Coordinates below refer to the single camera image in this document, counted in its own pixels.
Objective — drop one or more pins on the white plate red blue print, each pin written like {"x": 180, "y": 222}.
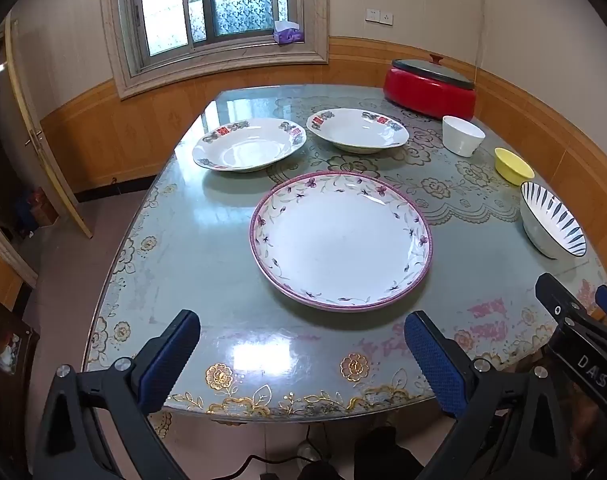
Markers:
{"x": 243, "y": 150}
{"x": 358, "y": 130}

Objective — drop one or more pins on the red box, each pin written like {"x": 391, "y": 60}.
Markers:
{"x": 42, "y": 207}

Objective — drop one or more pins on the window with stone frame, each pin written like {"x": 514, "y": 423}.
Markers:
{"x": 218, "y": 5}

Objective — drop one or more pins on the white wall socket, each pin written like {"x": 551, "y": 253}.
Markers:
{"x": 372, "y": 15}
{"x": 386, "y": 18}

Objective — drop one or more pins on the wooden door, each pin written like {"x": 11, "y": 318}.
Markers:
{"x": 38, "y": 125}

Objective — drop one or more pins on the red electric cooking pot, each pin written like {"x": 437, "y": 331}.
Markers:
{"x": 428, "y": 97}

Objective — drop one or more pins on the gold lace table doily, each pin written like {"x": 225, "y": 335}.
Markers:
{"x": 448, "y": 195}

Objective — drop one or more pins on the yellow plastic bowl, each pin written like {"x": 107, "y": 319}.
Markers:
{"x": 511, "y": 166}

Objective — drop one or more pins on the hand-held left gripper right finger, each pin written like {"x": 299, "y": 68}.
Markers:
{"x": 436, "y": 365}

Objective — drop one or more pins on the dark wooden cabinet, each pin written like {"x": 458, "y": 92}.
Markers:
{"x": 6, "y": 390}

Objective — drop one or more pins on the purple tissue box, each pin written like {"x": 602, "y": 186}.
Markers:
{"x": 286, "y": 34}

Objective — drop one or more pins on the grey pot lid red knob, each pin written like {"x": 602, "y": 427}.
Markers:
{"x": 431, "y": 71}

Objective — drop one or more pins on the pink rimmed floral plate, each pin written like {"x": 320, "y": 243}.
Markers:
{"x": 341, "y": 240}

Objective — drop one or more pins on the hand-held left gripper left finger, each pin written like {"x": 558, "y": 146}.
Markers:
{"x": 166, "y": 362}

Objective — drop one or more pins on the blue leaf striped bowl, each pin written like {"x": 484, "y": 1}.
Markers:
{"x": 546, "y": 225}

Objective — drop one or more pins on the white ceramic bowl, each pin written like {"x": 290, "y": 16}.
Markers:
{"x": 461, "y": 137}

